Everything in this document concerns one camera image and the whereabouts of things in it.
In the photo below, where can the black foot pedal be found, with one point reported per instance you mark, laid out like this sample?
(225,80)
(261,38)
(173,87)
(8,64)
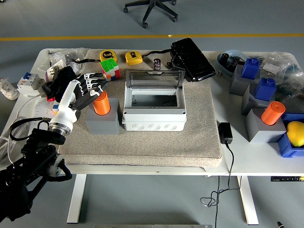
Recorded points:
(194,61)

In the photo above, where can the orange cylinder battery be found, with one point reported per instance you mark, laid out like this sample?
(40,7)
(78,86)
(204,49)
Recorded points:
(102,107)
(272,115)

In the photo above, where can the small black cylinder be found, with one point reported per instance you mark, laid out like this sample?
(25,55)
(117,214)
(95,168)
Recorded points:
(225,59)
(233,65)

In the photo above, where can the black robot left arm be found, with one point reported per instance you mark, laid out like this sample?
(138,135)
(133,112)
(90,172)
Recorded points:
(35,152)

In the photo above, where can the small black capacitor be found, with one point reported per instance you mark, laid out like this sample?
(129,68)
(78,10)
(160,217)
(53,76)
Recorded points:
(156,64)

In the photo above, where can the white table leg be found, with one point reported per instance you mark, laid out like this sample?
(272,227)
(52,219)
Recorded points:
(77,199)
(248,199)

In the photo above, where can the white power strip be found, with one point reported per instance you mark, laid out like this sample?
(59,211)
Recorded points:
(40,109)

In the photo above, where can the black cloth bundle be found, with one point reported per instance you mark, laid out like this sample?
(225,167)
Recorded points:
(60,78)

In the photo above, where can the blue plastic block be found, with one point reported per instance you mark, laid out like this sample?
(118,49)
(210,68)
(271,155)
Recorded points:
(250,69)
(265,90)

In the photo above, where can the blue plastic bin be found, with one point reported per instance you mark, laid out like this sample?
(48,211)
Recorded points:
(287,149)

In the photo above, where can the white shoe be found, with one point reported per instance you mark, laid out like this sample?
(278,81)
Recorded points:
(8,89)

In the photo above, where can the white blue circuit breaker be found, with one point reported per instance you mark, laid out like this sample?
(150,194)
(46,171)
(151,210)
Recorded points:
(27,83)

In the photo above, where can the grey-brown mat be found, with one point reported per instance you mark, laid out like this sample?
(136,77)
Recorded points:
(142,147)

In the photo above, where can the yellow lemon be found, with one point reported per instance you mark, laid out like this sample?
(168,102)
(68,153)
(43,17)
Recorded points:
(297,134)

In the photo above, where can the white purple labelled packet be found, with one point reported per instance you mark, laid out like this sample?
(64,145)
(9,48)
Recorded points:
(51,71)

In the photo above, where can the grey block holder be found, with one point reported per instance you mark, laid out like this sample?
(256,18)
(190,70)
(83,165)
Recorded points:
(261,133)
(248,104)
(237,83)

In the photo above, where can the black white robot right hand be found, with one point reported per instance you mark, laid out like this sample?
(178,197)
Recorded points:
(280,224)

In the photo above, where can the black office chair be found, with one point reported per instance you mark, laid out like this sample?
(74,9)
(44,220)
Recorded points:
(152,7)

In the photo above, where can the round yellow tape measure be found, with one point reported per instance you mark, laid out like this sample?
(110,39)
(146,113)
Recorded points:
(107,55)

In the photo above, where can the black plug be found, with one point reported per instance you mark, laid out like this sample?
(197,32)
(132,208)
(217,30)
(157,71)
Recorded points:
(46,89)

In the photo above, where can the light blue bowl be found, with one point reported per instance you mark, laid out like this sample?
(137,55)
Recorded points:
(225,67)

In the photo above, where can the black table control panel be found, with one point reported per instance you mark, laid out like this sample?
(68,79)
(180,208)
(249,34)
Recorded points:
(286,179)

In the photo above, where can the black power adapter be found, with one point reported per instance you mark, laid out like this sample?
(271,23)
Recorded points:
(225,133)

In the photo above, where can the grey junction box with lid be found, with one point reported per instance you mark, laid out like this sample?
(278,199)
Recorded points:
(154,118)

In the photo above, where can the grey block with round hole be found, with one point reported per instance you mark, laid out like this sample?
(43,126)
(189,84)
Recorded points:
(104,126)

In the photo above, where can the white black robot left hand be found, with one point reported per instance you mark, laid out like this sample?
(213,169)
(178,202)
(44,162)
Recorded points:
(69,104)

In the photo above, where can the clear bags of parts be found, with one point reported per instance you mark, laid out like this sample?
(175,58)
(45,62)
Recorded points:
(285,64)

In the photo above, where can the square yellow tape measure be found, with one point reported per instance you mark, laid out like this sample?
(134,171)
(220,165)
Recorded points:
(133,59)

